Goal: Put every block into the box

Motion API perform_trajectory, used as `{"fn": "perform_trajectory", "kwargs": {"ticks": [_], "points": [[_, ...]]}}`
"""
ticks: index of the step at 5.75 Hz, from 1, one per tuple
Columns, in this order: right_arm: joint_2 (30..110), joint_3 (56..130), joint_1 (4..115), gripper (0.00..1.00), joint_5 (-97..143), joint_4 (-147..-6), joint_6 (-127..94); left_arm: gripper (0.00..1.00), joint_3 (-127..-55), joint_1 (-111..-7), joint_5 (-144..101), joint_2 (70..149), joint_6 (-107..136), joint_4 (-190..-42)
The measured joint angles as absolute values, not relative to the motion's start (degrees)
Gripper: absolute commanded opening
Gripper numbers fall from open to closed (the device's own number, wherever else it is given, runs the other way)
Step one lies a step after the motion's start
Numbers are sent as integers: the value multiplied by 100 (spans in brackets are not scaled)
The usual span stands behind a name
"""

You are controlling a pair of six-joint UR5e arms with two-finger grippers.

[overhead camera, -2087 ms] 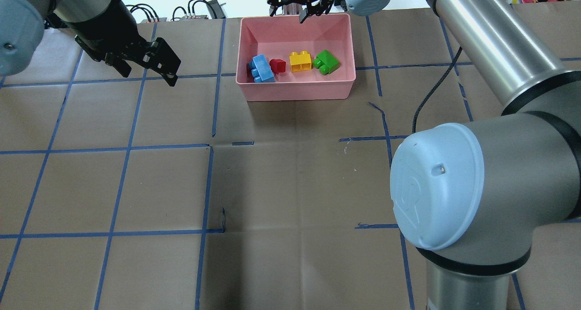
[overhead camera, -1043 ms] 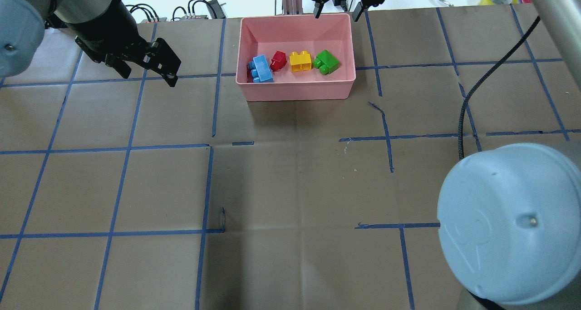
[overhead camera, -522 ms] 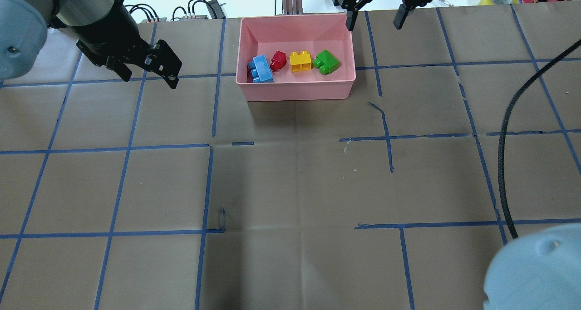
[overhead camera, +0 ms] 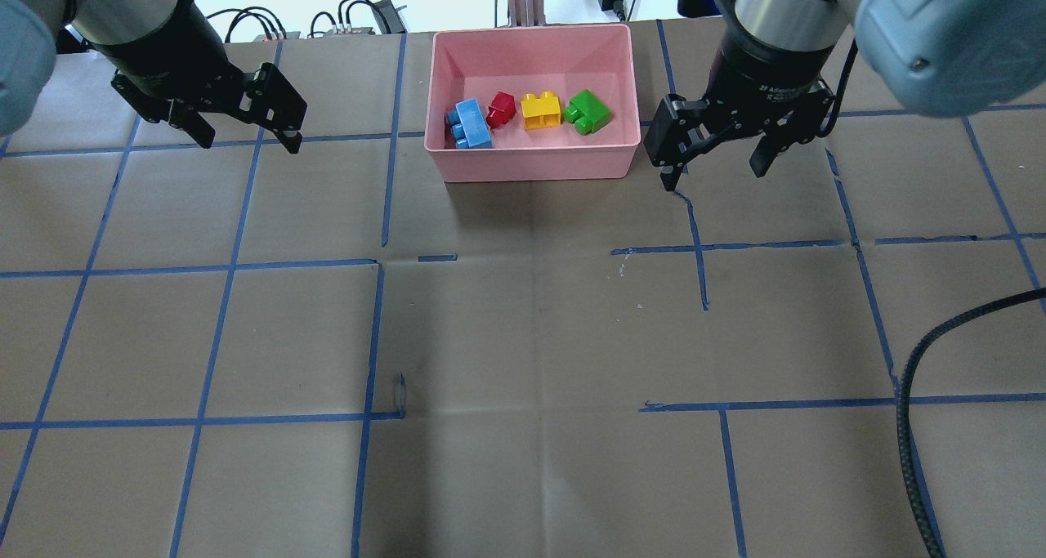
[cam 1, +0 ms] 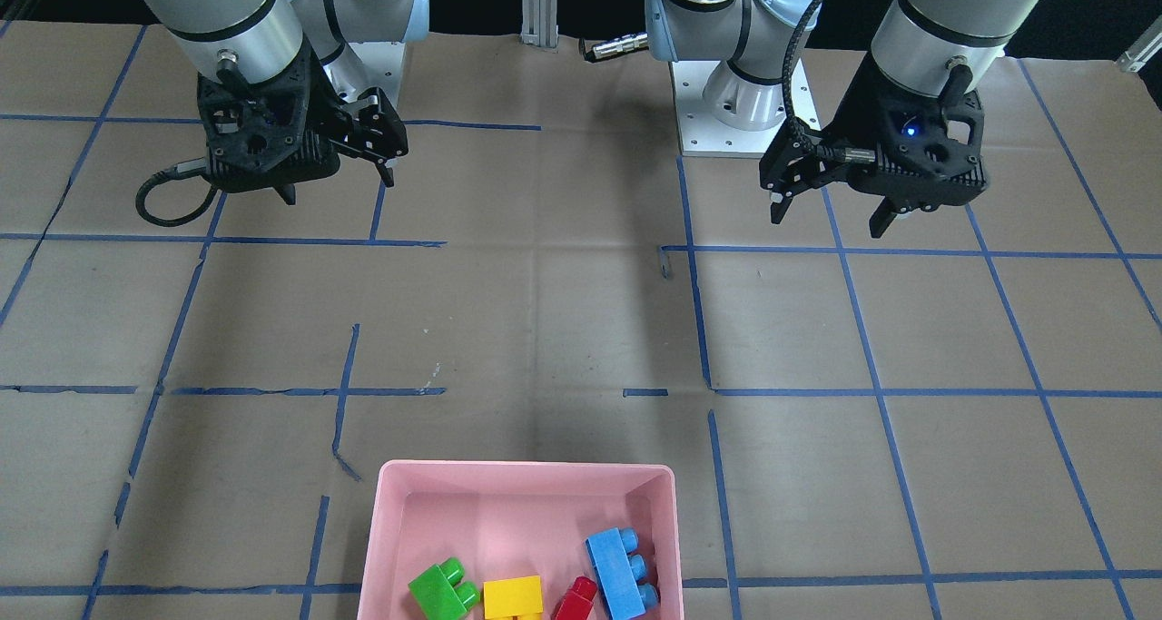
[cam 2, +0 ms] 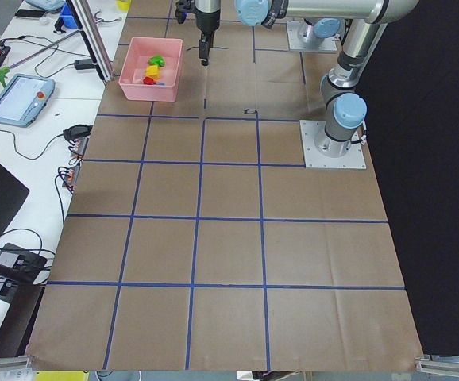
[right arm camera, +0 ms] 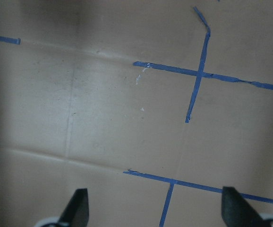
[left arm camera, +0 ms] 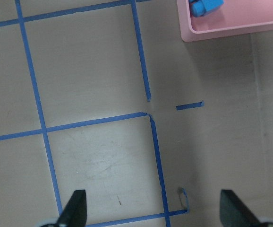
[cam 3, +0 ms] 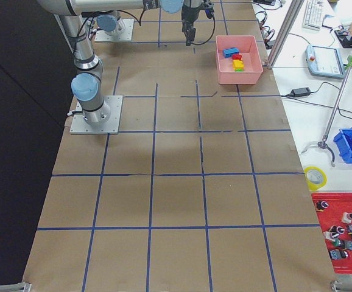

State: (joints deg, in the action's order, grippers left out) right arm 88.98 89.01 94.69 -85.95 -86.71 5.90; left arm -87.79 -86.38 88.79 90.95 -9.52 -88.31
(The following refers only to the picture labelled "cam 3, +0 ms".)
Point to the reacher grabber tool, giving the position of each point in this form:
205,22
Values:
322,144

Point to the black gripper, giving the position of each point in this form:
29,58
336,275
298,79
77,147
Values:
188,13

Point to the red parts tray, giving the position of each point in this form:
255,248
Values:
334,211

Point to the teach pendant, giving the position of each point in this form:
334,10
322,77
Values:
324,62

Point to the red toy block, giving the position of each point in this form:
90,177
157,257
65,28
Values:
236,57

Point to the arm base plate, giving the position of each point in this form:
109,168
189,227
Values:
126,36
106,120

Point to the black power adapter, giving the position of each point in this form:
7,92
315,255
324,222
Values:
300,92

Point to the yellow toy block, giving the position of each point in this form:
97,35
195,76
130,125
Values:
238,64

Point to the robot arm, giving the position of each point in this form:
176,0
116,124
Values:
86,86
111,23

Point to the aluminium frame post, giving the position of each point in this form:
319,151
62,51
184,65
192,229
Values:
286,26

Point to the yellow tape roll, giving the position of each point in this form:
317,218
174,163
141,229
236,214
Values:
315,177

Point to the blue toy block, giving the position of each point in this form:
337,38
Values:
228,53

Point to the pink plastic box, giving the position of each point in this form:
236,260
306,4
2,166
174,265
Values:
250,56

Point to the white keyboard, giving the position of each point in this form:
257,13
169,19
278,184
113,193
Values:
313,15

